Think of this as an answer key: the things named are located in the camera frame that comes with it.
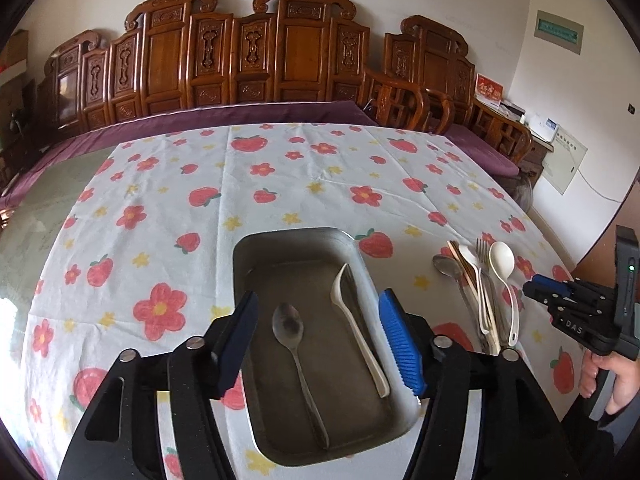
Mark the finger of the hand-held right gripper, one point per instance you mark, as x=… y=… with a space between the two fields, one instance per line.
x=540 y=295
x=550 y=285

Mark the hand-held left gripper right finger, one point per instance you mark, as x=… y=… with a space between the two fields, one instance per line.
x=400 y=347

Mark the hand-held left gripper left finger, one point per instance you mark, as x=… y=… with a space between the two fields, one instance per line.
x=240 y=342

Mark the white round plastic spoon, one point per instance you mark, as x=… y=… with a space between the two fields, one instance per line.
x=501 y=260

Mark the cream plastic soup spoon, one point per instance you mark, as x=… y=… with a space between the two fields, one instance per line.
x=345 y=300

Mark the small white plastic spoon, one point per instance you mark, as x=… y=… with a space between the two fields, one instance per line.
x=470 y=257

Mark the brown wooden chopstick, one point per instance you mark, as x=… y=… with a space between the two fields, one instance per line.
x=457 y=255
x=464 y=267

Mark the dark metal spoon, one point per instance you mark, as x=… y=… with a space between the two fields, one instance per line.
x=446 y=266

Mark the rectangular metal tray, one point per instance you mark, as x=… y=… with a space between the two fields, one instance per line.
x=310 y=275

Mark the person's right forearm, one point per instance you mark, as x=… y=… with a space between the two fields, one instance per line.
x=622 y=435

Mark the person's right hand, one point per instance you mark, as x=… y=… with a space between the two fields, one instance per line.
x=627 y=385

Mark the purple armchair cushion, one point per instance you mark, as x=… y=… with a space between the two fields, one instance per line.
x=480 y=147

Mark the white box device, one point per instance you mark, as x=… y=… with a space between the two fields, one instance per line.
x=546 y=127

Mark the floral strawberry tablecloth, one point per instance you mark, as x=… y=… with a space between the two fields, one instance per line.
x=300 y=185

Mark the red desk calendar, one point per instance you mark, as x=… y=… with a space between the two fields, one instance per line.
x=487 y=90

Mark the long purple bench cushion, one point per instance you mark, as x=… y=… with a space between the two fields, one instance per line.
x=150 y=122

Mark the carved wooden armchair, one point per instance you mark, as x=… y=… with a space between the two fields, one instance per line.
x=440 y=65

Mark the carved wooden bench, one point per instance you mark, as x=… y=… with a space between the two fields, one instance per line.
x=165 y=60

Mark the cardboard box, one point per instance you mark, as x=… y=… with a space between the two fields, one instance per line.
x=15 y=50

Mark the grey green wall panel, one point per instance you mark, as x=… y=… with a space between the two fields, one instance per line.
x=559 y=32

